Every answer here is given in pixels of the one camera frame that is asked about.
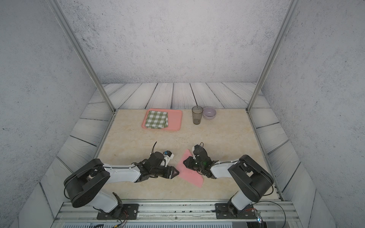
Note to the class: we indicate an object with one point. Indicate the pink square paper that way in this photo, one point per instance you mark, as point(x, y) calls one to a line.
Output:
point(186, 174)

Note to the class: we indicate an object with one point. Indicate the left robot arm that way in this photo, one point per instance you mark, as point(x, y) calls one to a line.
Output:
point(85, 186)

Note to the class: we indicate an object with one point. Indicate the translucent grey plastic cup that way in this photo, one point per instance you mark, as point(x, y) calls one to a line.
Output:
point(197, 112)

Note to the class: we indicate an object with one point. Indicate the green checkered cloth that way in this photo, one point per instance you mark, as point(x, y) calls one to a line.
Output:
point(156, 120)

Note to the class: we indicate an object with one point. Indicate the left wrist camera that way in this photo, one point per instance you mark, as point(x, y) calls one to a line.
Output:
point(168, 155)

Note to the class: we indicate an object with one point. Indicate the small lavender bowl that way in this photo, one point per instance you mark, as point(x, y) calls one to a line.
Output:
point(209, 113)

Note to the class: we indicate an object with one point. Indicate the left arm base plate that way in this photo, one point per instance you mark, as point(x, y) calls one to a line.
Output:
point(125, 212)

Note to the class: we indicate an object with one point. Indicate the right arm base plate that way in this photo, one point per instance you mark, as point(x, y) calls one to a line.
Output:
point(228, 211)

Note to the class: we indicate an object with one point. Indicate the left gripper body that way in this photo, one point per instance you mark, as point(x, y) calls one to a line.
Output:
point(163, 172)

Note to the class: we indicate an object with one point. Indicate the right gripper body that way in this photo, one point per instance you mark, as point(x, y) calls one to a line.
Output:
point(197, 166)

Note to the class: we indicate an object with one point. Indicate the aluminium front rail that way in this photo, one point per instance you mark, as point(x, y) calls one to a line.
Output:
point(182, 214)

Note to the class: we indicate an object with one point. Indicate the pink plastic tray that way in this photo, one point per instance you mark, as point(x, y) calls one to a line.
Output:
point(174, 119)

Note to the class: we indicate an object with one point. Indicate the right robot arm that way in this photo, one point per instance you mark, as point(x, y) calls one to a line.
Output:
point(252, 180)

